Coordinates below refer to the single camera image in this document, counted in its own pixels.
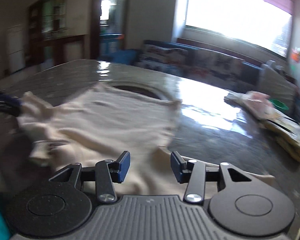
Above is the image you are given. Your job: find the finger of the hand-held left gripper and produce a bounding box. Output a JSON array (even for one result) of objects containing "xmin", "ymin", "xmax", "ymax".
[
  {"xmin": 0, "ymin": 86, "xmax": 22, "ymax": 104},
  {"xmin": 0, "ymin": 102, "xmax": 22, "ymax": 117}
]

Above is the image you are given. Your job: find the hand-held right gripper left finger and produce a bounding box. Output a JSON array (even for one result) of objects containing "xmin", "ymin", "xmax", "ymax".
[{"xmin": 49, "ymin": 151, "xmax": 130, "ymax": 203}]

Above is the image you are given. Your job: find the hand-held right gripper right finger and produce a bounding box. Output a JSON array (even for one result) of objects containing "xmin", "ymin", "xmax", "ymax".
[{"xmin": 170, "ymin": 151, "xmax": 259, "ymax": 203}]

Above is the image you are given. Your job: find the cream garment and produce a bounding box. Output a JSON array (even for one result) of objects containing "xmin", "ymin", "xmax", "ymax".
[{"xmin": 16, "ymin": 82, "xmax": 275, "ymax": 197}]

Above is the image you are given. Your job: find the white cabinet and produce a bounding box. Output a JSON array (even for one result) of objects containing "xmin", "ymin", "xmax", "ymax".
[{"xmin": 6, "ymin": 24, "xmax": 26, "ymax": 73}]

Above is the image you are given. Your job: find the dark wooden display cabinet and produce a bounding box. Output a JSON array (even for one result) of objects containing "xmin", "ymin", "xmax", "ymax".
[{"xmin": 27, "ymin": 0, "xmax": 88, "ymax": 68}]

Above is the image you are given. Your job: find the pink cloth in plastic bag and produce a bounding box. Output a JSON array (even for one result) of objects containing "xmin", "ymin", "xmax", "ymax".
[{"xmin": 224, "ymin": 91, "xmax": 276, "ymax": 121}]

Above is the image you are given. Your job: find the large butterfly print cushion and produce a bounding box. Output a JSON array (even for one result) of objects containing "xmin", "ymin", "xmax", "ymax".
[{"xmin": 189, "ymin": 51, "xmax": 243, "ymax": 81}]

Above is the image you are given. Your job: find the blue sofa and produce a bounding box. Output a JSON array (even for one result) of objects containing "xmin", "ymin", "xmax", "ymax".
[{"xmin": 120, "ymin": 40, "xmax": 265, "ymax": 87}]

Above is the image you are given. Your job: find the small butterfly print cushion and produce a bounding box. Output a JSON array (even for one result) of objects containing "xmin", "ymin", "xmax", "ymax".
[{"xmin": 139, "ymin": 44, "xmax": 190, "ymax": 68}]

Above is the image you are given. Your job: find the blue playpen fence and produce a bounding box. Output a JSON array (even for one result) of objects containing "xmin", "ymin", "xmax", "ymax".
[{"xmin": 99, "ymin": 33, "xmax": 126, "ymax": 56}]

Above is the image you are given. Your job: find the yellow patterned cloth in bag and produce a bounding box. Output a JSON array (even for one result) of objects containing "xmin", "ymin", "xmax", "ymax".
[{"xmin": 262, "ymin": 111, "xmax": 300, "ymax": 163}]

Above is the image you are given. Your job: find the green bowl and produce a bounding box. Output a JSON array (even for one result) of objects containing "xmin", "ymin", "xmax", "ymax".
[{"xmin": 268, "ymin": 98, "xmax": 290, "ymax": 112}]

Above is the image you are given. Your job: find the plain grey cushion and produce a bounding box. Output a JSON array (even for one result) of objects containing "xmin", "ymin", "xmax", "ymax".
[{"xmin": 259, "ymin": 64, "xmax": 299, "ymax": 110}]

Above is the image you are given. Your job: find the window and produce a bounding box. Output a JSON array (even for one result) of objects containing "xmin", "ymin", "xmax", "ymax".
[{"xmin": 184, "ymin": 0, "xmax": 293, "ymax": 56}]

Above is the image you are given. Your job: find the pink window blind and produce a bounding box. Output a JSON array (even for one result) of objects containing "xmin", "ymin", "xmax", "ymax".
[{"xmin": 262, "ymin": 0, "xmax": 295, "ymax": 16}]

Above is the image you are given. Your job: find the brown wooden door frame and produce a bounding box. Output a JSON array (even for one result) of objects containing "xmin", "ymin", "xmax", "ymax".
[{"xmin": 90, "ymin": 0, "xmax": 131, "ymax": 61}]

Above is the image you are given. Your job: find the colourful wall decoration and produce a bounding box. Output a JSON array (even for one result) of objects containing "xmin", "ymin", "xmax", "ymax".
[{"xmin": 291, "ymin": 46, "xmax": 300, "ymax": 63}]

